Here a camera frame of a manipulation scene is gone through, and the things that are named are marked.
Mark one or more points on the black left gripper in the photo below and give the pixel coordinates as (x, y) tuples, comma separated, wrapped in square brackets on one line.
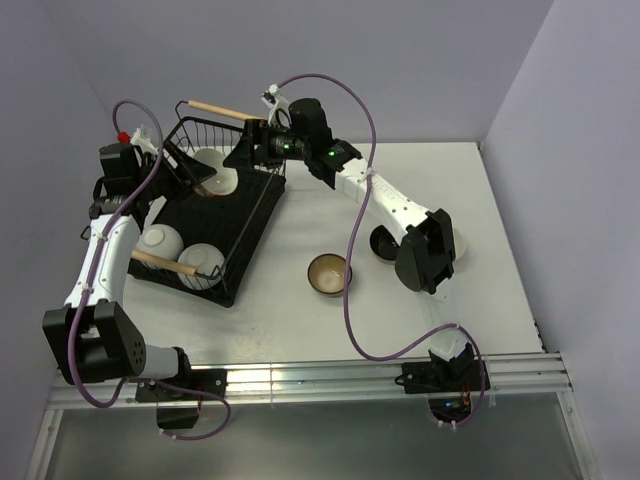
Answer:
[(188, 173)]

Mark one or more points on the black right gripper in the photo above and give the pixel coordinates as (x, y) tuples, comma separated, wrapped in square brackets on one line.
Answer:
[(256, 133)]

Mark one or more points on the cream bowl brown base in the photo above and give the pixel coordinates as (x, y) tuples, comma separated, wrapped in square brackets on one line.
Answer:
[(224, 182)]

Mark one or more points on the pale blue white bowl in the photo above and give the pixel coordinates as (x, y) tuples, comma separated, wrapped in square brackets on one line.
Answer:
[(162, 241)]

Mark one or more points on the white ceramic bowl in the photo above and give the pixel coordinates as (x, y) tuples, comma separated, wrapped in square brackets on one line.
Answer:
[(207, 260)]

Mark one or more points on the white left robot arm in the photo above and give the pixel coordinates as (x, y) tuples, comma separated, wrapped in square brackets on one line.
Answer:
[(92, 338)]

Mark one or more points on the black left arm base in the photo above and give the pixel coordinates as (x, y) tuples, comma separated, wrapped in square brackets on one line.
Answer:
[(190, 395)]

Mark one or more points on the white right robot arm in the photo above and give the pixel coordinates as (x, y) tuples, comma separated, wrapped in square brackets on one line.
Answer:
[(425, 249)]

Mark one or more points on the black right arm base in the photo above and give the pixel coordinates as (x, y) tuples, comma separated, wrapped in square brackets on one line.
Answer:
[(434, 377)]

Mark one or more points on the black plastic drip tray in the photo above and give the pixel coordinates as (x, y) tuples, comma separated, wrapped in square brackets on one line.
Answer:
[(234, 224)]

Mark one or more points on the tan bowl dark rim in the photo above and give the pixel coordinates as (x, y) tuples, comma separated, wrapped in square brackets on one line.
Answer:
[(326, 274)]

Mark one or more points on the beige bowl black inside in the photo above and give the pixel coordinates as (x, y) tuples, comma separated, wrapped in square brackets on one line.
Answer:
[(383, 244)]

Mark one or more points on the cream bowl bottom of stack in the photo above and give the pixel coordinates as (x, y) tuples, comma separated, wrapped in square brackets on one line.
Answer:
[(460, 244)]

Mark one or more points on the wooden rack handle far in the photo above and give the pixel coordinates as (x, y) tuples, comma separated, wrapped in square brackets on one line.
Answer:
[(221, 111)]

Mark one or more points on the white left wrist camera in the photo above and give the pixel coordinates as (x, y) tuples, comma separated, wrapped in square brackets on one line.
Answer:
[(140, 138)]

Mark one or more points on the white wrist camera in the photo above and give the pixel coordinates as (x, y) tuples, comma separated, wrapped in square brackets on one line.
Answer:
[(140, 138), (278, 105)]

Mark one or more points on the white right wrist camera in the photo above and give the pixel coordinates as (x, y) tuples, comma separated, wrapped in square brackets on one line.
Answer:
[(278, 105)]

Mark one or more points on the black wire dish rack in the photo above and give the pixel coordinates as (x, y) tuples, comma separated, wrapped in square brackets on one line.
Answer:
[(187, 213)]

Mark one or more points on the aluminium mounting rail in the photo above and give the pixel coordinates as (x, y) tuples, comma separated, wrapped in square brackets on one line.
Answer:
[(357, 380)]

